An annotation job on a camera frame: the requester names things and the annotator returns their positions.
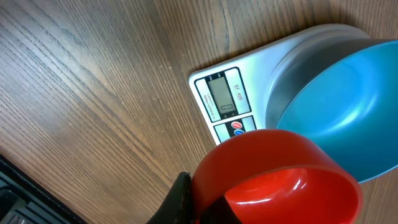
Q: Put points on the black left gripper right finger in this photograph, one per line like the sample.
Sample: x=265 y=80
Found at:
x=219 y=212

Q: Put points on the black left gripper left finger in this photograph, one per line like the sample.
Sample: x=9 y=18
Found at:
x=177 y=207

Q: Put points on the red scoop with blue handle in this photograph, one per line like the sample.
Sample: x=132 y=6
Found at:
x=276 y=176

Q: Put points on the white digital kitchen scale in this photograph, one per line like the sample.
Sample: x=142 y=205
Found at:
x=233 y=95

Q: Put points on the blue bowl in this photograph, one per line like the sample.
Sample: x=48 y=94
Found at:
x=343 y=97

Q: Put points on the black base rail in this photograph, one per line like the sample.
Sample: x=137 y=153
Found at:
x=25 y=201

